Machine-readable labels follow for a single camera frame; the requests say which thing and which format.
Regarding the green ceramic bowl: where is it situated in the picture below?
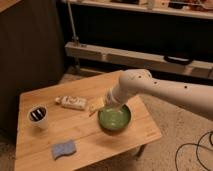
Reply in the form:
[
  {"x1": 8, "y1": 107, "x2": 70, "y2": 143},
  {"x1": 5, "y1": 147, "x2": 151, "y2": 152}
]
[{"x1": 98, "y1": 105, "x2": 131, "y2": 131}]

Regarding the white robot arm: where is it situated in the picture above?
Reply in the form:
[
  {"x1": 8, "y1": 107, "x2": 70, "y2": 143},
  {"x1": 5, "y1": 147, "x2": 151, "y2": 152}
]
[{"x1": 89, "y1": 69, "x2": 213, "y2": 121}]

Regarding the white plastic bottle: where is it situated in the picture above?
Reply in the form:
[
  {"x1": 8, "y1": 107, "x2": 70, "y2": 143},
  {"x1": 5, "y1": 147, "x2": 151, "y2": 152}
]
[{"x1": 55, "y1": 96, "x2": 87, "y2": 110}]

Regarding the wooden table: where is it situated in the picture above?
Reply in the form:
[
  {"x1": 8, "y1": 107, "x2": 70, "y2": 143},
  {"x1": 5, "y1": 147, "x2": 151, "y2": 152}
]
[{"x1": 15, "y1": 71, "x2": 162, "y2": 171}]

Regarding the white cup with black items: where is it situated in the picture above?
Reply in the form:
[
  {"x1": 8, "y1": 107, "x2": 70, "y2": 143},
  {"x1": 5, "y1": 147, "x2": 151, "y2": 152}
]
[{"x1": 27, "y1": 106, "x2": 48, "y2": 130}]

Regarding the blue sponge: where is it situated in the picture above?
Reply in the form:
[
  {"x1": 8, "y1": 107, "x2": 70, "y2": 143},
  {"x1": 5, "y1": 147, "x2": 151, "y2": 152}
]
[{"x1": 52, "y1": 140, "x2": 76, "y2": 160}]

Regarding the metal stand pole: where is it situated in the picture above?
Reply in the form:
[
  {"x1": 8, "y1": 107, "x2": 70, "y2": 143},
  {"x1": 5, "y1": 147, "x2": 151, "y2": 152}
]
[{"x1": 67, "y1": 0, "x2": 82, "y2": 73}]

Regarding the lower wooden shelf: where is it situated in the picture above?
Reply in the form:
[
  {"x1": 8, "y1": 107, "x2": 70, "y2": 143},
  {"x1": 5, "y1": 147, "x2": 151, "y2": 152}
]
[{"x1": 65, "y1": 42, "x2": 213, "y2": 80}]

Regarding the wooden shelf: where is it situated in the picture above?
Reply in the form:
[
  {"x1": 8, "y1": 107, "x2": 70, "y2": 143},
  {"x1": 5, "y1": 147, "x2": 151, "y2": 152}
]
[
  {"x1": 65, "y1": 42, "x2": 213, "y2": 80},
  {"x1": 61, "y1": 0, "x2": 213, "y2": 20}
]

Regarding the upper wooden shelf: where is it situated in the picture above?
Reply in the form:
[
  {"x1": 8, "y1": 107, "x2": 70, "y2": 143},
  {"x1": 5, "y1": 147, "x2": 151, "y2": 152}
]
[{"x1": 61, "y1": 0, "x2": 213, "y2": 20}]

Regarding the black handle on shelf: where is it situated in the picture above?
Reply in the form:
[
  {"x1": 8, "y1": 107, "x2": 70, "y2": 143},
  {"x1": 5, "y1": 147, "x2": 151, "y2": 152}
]
[{"x1": 164, "y1": 56, "x2": 193, "y2": 65}]

